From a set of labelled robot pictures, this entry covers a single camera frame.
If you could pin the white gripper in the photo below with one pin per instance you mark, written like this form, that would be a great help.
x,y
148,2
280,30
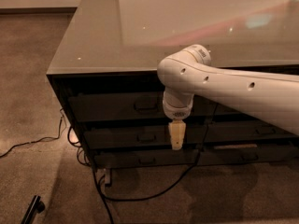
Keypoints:
x,y
177,112

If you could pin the grey drawer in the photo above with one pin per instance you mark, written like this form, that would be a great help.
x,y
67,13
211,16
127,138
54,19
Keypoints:
x,y
117,106
143,158
144,136
247,155
248,130
225,110

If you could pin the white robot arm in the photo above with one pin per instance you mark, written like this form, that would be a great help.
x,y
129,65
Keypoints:
x,y
273,98

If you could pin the grey cabinet with glass top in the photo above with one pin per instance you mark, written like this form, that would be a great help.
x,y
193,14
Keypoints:
x,y
114,46

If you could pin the black object on floor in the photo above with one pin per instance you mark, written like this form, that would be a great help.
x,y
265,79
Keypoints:
x,y
35,207

